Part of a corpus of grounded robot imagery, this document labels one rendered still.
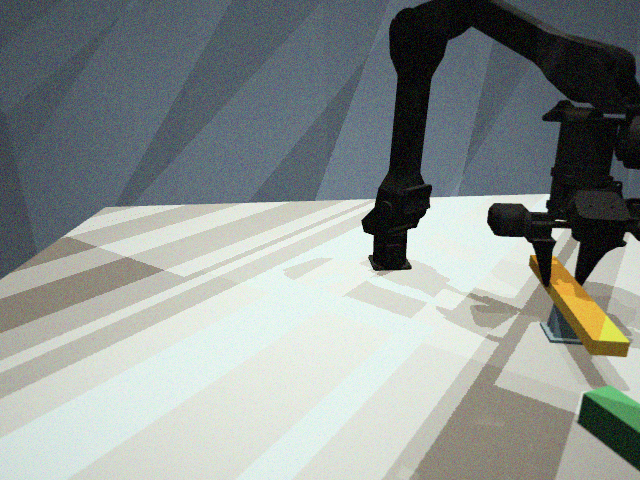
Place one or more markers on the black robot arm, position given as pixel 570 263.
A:
pixel 583 70

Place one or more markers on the yellow long bar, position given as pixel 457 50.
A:
pixel 593 328

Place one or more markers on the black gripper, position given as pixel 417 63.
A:
pixel 514 220

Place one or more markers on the green rectangular bar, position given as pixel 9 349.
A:
pixel 614 418

